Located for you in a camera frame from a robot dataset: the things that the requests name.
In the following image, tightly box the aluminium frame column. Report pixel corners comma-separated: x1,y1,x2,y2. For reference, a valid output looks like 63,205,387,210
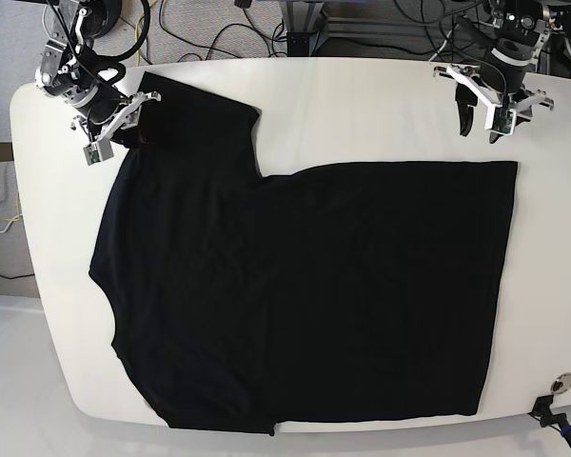
279,1,329,57

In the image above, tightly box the black T-shirt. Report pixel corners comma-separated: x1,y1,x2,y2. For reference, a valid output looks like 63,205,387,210
89,73,518,434

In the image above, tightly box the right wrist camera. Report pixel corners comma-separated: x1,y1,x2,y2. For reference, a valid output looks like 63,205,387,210
83,139,113,166

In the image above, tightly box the yellow cable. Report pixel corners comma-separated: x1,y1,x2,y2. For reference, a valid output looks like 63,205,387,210
133,0,159,65

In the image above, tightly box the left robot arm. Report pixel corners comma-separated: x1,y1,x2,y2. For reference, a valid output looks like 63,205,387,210
433,1,571,144

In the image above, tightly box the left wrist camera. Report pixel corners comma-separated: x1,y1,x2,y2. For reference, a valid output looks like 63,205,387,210
490,108,517,136

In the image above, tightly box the right table cable grommet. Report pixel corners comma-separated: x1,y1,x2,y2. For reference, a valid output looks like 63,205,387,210
550,372,571,395

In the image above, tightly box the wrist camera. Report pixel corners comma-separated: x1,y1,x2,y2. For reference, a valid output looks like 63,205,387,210
490,108,517,136
83,139,113,166

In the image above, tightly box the black clamp with cable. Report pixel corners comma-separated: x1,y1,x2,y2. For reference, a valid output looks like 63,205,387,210
528,395,571,450

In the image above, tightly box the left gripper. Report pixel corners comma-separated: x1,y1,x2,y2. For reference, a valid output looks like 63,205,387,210
433,57,554,143

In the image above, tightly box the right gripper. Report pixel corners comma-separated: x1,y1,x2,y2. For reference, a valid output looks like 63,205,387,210
69,85,162,148

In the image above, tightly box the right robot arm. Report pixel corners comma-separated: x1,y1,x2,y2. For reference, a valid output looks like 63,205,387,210
35,1,161,163

